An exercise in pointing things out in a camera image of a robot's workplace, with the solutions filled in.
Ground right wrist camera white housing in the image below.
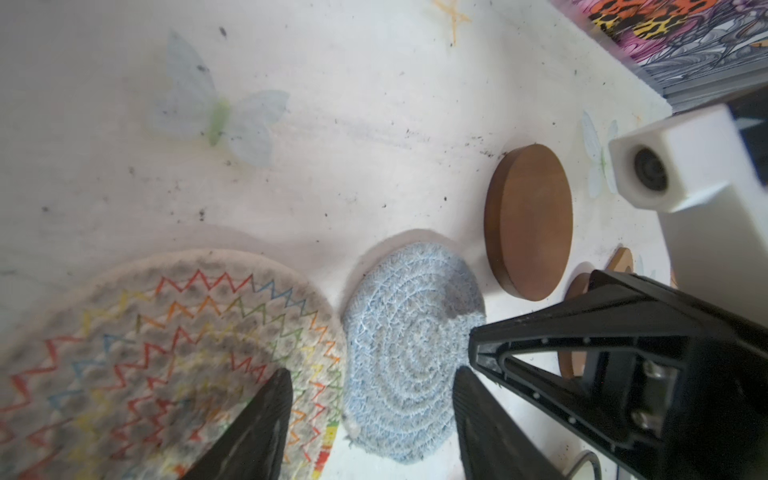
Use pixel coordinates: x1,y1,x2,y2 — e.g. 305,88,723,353
609,104,767,325

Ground cork paw print coaster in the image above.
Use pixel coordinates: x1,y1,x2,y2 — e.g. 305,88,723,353
606,247,634,273

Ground multicolour zigzag woven coaster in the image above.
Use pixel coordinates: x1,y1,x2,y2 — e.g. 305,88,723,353
1,250,346,479

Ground scratched brown wooden coaster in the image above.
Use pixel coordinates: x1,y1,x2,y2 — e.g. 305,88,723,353
556,272,595,380

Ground grey woven coaster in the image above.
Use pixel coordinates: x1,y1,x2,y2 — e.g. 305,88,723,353
342,242,486,464

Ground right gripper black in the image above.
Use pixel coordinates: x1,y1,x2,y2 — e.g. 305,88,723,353
469,271,767,479

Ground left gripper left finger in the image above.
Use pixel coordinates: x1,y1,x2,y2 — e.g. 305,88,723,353
183,368,293,480

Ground plain brown wooden coaster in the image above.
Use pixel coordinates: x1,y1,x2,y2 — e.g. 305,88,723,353
484,144,574,301

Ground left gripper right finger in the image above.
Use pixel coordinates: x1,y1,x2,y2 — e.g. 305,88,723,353
452,366,563,479

